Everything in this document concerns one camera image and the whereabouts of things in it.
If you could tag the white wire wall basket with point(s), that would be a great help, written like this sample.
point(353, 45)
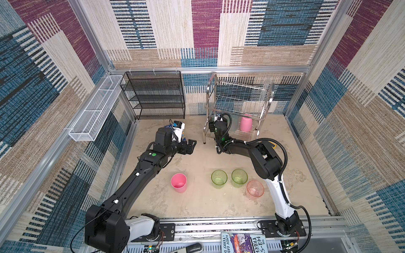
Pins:
point(92, 119)

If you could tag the pink cup front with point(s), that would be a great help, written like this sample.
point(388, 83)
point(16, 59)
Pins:
point(179, 182)

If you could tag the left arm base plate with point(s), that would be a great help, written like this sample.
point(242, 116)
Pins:
point(166, 232)

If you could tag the teal cup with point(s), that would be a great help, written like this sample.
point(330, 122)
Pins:
point(235, 123)

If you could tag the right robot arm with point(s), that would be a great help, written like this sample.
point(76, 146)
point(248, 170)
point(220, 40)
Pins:
point(269, 159)

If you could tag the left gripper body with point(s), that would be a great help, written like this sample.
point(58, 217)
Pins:
point(181, 149)

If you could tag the clear pink cup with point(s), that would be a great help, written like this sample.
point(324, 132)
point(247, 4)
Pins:
point(255, 189)

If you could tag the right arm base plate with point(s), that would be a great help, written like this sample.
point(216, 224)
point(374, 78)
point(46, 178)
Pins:
point(276, 229)

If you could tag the black mesh shelf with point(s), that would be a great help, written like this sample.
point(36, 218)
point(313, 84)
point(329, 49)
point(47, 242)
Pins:
point(155, 94)

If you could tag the silver metal dish rack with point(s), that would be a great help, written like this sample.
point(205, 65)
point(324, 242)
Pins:
point(233, 97)

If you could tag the purple treehouse book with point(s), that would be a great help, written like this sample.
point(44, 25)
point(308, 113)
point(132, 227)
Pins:
point(243, 243)

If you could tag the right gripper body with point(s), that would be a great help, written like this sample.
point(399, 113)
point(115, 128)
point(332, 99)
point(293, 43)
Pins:
point(212, 129)

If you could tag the green cup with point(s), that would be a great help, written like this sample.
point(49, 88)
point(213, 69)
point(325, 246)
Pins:
point(219, 178)
point(239, 178)

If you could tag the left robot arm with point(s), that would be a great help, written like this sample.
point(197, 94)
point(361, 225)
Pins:
point(107, 226)

